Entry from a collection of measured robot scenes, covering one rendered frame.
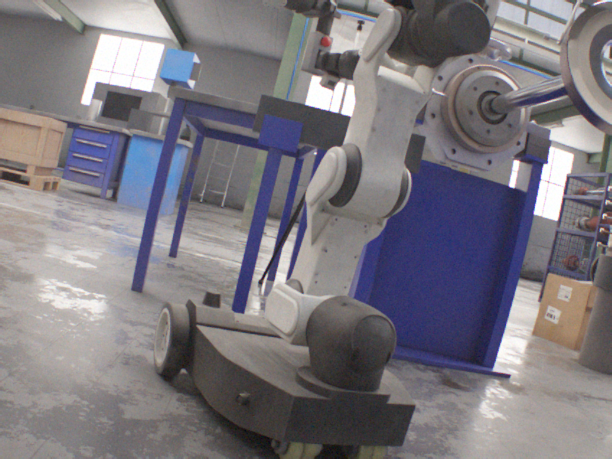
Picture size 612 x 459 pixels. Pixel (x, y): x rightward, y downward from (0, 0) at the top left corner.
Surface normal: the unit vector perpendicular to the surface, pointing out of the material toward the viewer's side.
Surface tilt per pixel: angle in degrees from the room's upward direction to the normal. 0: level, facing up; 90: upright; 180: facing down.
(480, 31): 89
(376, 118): 95
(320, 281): 100
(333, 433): 90
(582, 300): 90
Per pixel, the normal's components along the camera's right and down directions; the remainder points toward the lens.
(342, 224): 0.33, 0.29
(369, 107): -0.90, -0.20
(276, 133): 0.07, 0.07
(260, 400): -0.72, -0.14
